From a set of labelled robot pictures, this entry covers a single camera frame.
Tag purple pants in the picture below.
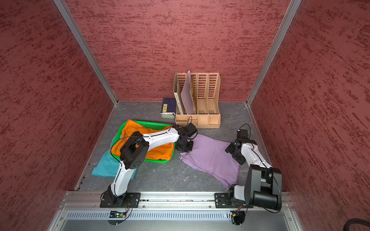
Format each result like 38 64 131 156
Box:
179 134 240 188

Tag teal pants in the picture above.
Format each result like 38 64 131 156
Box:
92 149 120 178

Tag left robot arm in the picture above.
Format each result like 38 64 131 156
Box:
100 123 198 208

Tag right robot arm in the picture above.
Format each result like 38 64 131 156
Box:
225 141 282 213

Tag dark blue book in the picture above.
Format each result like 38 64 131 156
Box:
161 98 177 119

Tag purple folder sheet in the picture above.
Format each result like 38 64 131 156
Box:
181 70 196 115

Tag beige file organizer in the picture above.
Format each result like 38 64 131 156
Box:
173 72 221 129

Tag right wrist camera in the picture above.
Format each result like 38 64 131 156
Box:
237 129 250 140

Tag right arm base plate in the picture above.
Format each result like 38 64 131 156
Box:
214 193 253 209

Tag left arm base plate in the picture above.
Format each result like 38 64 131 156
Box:
99 192 141 208

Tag aluminium front rail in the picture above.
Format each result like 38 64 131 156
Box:
49 191 302 231

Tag right aluminium corner post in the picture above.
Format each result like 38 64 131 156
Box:
246 0 302 108

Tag aluminium corner post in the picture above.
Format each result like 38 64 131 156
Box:
246 0 302 108
54 0 119 106

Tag left aluminium corner post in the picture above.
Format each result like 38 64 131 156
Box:
54 0 119 106

